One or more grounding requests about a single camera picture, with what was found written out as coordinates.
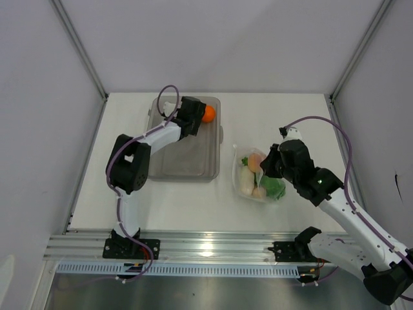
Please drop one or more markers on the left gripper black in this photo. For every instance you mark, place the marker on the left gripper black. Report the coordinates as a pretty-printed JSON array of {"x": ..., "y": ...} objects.
[{"x": 199, "y": 119}]

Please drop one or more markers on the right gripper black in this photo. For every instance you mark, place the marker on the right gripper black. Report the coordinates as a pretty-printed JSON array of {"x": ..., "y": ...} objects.
[{"x": 267, "y": 165}]

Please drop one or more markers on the peach fruit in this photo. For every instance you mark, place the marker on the peach fruit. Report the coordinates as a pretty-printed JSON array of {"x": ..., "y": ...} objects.
[{"x": 254, "y": 162}]

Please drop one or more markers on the orange fruit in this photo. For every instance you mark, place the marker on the orange fruit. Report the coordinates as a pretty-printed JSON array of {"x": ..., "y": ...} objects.
[{"x": 209, "y": 115}]

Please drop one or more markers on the green lettuce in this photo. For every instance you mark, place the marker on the green lettuce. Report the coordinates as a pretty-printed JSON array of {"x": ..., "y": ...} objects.
[{"x": 275, "y": 188}]

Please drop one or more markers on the clear zip top bag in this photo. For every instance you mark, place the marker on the clear zip top bag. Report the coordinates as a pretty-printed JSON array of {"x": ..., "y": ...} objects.
[{"x": 239, "y": 153}]

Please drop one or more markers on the white radish green leaves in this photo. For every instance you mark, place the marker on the white radish green leaves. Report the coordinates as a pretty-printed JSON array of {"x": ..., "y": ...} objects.
[{"x": 246, "y": 178}]

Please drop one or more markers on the small beige mushroom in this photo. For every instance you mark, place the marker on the small beige mushroom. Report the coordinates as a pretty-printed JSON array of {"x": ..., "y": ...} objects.
[{"x": 259, "y": 193}]

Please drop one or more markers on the clear grey plastic bin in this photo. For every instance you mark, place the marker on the clear grey plastic bin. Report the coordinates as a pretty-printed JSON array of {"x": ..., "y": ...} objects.
[{"x": 194, "y": 158}]

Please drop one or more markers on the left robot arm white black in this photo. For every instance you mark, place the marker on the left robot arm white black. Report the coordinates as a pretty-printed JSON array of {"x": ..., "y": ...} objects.
[{"x": 127, "y": 172}]

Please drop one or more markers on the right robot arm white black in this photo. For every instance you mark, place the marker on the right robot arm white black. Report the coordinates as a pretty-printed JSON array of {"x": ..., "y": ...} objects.
[{"x": 382, "y": 263}]

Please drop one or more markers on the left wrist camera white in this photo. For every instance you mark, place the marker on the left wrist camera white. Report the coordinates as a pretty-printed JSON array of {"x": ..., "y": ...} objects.
[{"x": 168, "y": 109}]

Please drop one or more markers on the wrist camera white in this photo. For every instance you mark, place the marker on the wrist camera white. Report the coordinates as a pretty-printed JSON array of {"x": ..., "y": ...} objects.
[
  {"x": 290, "y": 133},
  {"x": 168, "y": 109}
]

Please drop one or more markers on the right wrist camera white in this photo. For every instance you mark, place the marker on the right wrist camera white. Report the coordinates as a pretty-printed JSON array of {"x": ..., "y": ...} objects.
[{"x": 290, "y": 133}]

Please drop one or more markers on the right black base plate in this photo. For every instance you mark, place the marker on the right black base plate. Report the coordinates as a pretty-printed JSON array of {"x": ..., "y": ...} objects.
[{"x": 293, "y": 252}]

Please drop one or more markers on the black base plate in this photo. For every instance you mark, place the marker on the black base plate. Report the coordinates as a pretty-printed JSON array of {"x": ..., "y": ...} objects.
[
  {"x": 125, "y": 249},
  {"x": 293, "y": 252}
]

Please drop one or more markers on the slotted cable duct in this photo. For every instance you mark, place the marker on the slotted cable duct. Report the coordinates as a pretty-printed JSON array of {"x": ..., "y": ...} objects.
[{"x": 180, "y": 269}]

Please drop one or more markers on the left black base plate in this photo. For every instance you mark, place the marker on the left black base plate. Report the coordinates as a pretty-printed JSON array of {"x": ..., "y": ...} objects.
[{"x": 125, "y": 249}]

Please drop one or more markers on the left aluminium frame post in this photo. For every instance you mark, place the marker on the left aluminium frame post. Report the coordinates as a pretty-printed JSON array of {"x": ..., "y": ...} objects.
[{"x": 74, "y": 38}]

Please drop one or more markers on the aluminium frame post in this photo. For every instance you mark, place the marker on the aluminium frame post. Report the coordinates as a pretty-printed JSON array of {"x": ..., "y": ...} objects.
[
  {"x": 362, "y": 46},
  {"x": 74, "y": 38}
]

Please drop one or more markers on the aluminium rail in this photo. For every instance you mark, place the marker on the aluminium rail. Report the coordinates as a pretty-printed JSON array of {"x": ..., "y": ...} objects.
[{"x": 176, "y": 246}]

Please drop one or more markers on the right aluminium frame post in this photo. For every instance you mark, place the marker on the right aluminium frame post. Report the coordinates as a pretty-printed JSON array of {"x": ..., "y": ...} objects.
[{"x": 362, "y": 46}]

